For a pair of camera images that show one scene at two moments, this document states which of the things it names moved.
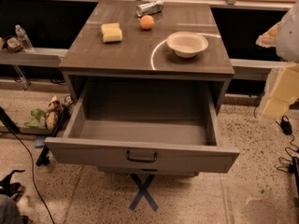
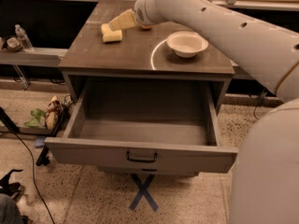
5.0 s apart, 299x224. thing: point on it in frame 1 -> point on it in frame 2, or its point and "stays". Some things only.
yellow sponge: (111, 33) stays
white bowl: (186, 45) stays
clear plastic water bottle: (23, 37) stays
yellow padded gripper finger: (285, 91) -> (124, 20)
